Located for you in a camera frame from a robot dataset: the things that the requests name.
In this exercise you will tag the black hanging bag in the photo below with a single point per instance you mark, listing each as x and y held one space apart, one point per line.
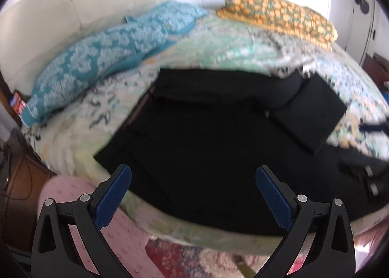
364 6

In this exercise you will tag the white room door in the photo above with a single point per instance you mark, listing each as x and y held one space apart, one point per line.
360 33

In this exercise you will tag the cream padded headboard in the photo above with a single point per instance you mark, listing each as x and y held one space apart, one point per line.
33 32

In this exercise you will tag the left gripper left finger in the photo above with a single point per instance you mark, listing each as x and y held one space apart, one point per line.
54 253

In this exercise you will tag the dark wooden dresser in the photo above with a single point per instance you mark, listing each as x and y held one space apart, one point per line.
376 72

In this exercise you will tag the black pants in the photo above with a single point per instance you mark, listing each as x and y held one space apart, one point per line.
195 140

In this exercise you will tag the blue patterned pillow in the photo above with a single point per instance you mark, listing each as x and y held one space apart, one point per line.
176 17
91 59

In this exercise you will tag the red patterned rug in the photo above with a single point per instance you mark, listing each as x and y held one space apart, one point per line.
175 260

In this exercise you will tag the brown wooden nightstand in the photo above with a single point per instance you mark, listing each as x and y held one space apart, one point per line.
22 179

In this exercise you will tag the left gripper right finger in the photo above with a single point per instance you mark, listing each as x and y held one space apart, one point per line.
332 251

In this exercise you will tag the floral bed sheet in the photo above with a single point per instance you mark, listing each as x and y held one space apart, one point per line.
67 142

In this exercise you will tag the near blue patterned pillow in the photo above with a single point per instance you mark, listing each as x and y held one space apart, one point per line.
91 59

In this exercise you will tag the far blue patterned pillow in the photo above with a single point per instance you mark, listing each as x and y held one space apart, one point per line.
176 17

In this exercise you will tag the pink dotted trousers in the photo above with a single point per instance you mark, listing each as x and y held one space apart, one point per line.
127 241

